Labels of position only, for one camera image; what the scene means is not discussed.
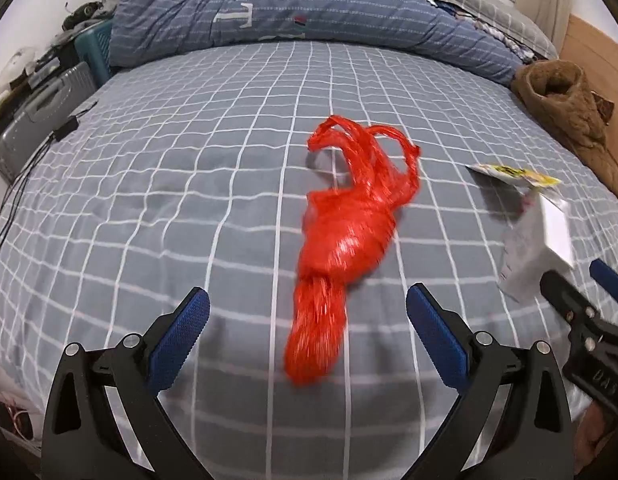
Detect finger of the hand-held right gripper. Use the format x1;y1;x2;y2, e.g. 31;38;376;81
590;259;618;322
539;270;598;342

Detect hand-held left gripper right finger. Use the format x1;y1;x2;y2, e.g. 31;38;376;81
405;282;574;480

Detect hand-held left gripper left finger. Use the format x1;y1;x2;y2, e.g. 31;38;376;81
40;286;212;480

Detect white cardboard box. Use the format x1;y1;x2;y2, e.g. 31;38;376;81
496;192;576;306

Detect red plastic bag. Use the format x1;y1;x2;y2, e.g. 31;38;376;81
283;115;422;387

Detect yellow and white packet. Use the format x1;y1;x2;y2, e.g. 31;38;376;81
465;162;570;211

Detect brown quilted jacket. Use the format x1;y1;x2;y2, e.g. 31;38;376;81
511;60;618;201

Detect dark brown patterned cloth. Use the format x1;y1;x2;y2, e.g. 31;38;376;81
591;91;616;123

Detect wooden headboard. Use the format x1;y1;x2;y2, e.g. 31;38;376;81
559;12;618;126

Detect grey suitcase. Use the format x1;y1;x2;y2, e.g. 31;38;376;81
0;62;97;181

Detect teal plastic basket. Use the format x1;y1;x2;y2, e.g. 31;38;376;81
74;22;114;86

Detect white round object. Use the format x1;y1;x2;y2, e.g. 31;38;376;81
0;47;37;96

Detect dark clutter pile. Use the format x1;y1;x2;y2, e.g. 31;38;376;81
63;2;107;31

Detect blue striped duvet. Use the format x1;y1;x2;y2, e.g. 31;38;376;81
109;0;524;81

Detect black cable with adapter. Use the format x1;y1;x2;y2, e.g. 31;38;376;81
0;115;80;266

